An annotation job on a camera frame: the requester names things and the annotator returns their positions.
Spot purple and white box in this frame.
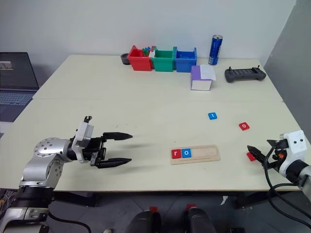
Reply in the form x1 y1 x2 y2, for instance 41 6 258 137
190 65 217 92

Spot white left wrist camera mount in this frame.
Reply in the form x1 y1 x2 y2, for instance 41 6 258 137
71 116 95 163

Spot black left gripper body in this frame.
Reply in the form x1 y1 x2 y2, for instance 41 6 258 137
82 136 108 168

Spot white paper sheet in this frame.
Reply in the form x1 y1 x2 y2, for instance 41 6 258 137
199 65 217 82

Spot black round tape roll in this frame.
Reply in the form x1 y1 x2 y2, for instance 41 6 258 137
120 52 132 66

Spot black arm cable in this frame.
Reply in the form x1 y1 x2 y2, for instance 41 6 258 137
263 145 311 229
47 210 92 233

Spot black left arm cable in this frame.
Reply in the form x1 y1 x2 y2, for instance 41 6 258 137
47 210 92 233

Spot red letter b block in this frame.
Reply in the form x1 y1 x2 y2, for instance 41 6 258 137
245 151 259 162

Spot dark laptop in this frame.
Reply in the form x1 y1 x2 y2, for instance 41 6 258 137
0 51 40 122

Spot small colourful toy bricks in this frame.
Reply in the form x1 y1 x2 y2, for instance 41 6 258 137
141 46 156 58

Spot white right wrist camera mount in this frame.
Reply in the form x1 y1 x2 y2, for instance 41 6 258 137
278 130 307 178

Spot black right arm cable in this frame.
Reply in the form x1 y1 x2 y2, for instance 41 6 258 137
263 145 311 229

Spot red plastic bin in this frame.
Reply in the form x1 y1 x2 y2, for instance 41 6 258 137
126 45 155 72

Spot blue plastic bin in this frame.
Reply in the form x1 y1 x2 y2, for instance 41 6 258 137
173 47 198 73

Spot dark rounded shape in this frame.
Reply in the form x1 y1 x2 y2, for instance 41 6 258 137
182 207 217 233
124 210 162 233

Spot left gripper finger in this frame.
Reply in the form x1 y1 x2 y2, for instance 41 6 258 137
103 132 134 141
95 158 133 169

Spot black handheld controller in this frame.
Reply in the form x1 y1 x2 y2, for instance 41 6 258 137
224 67 267 84

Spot blue drink can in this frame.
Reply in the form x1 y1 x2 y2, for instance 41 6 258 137
207 34 224 66

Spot wooden letter tray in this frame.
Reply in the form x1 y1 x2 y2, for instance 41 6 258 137
170 144 221 166

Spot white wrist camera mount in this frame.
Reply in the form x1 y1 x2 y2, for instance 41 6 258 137
278 130 307 178
71 116 95 163

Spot green plastic bin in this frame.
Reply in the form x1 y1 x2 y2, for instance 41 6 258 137
151 46 176 73

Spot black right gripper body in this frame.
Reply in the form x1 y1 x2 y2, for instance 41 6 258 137
267 139 290 172

